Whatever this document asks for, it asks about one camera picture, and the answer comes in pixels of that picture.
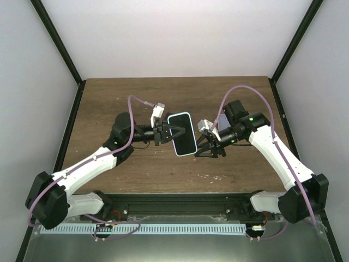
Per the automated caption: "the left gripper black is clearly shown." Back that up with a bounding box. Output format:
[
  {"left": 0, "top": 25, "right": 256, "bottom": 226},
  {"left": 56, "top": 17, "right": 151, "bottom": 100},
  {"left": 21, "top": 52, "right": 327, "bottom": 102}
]
[{"left": 127, "top": 119, "right": 185, "bottom": 146}]

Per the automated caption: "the phone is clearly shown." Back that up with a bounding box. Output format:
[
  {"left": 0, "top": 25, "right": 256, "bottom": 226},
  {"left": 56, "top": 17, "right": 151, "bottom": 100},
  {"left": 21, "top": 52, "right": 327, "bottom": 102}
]
[
  {"left": 218, "top": 114, "right": 231, "bottom": 131},
  {"left": 167, "top": 112, "right": 197, "bottom": 157}
]

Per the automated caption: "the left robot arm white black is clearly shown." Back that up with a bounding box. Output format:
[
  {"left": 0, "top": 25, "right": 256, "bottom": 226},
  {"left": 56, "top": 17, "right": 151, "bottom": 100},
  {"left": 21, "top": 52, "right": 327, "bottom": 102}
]
[{"left": 25, "top": 112, "right": 195, "bottom": 229}]

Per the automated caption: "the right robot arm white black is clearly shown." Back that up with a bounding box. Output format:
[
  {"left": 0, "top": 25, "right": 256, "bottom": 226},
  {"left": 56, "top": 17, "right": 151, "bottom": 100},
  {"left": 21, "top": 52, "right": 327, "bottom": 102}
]
[{"left": 195, "top": 100, "right": 329, "bottom": 224}]

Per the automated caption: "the clear acrylic sheet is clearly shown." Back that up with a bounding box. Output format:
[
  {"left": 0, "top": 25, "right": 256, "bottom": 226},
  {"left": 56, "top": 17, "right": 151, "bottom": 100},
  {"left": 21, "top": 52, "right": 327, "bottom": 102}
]
[{"left": 23, "top": 217, "right": 336, "bottom": 261}]

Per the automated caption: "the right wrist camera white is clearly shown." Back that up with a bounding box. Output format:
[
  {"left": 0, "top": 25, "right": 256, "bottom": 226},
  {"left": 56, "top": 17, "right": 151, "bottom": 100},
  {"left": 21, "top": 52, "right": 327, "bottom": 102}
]
[{"left": 197, "top": 119, "right": 221, "bottom": 141}]

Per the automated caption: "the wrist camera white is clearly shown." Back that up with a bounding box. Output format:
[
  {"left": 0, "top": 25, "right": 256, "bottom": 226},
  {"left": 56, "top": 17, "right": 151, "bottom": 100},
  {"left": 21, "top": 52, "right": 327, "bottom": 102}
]
[
  {"left": 197, "top": 119, "right": 221, "bottom": 141},
  {"left": 150, "top": 103, "right": 165, "bottom": 127}
]

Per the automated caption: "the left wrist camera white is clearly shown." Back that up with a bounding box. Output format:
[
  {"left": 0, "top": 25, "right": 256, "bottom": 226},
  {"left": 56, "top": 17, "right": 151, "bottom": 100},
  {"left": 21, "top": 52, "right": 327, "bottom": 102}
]
[{"left": 150, "top": 103, "right": 165, "bottom": 127}]

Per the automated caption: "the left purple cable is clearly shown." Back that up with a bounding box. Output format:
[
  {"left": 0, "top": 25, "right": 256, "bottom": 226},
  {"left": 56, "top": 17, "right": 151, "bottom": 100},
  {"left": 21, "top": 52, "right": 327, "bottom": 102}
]
[{"left": 27, "top": 94, "right": 153, "bottom": 243}]

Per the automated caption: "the purple cable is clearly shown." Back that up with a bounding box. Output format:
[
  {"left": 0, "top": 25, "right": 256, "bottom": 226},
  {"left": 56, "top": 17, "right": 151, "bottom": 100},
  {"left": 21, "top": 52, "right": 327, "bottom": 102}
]
[
  {"left": 27, "top": 94, "right": 153, "bottom": 243},
  {"left": 212, "top": 85, "right": 317, "bottom": 241}
]

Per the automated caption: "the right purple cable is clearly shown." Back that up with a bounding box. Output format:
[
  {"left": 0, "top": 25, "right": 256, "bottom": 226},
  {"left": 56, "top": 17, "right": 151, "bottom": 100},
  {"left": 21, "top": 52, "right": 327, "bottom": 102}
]
[{"left": 212, "top": 85, "right": 317, "bottom": 241}]

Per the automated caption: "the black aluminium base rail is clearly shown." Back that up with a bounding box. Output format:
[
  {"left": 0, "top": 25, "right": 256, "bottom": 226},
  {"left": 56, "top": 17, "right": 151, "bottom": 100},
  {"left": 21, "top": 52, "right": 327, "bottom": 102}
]
[{"left": 68, "top": 192, "right": 287, "bottom": 222}]

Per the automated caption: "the light blue slotted cable duct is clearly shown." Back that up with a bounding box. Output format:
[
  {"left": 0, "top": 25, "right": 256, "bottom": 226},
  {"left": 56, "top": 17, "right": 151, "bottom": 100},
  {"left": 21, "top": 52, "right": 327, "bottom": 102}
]
[{"left": 39, "top": 223, "right": 246, "bottom": 235}]

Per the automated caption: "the right black frame post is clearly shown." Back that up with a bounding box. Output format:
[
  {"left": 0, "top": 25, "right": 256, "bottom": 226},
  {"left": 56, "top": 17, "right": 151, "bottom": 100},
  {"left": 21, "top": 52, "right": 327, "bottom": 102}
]
[{"left": 268, "top": 0, "right": 324, "bottom": 82}]

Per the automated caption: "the black frame post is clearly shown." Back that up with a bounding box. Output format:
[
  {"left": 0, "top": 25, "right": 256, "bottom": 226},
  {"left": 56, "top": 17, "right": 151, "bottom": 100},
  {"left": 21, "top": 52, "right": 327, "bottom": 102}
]
[
  {"left": 268, "top": 0, "right": 324, "bottom": 82},
  {"left": 29, "top": 0, "right": 83, "bottom": 85}
]

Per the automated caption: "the left black frame post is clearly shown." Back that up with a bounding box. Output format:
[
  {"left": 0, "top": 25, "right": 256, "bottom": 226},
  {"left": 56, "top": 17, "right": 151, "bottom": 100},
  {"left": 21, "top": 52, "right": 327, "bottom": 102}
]
[{"left": 29, "top": 0, "right": 83, "bottom": 85}]

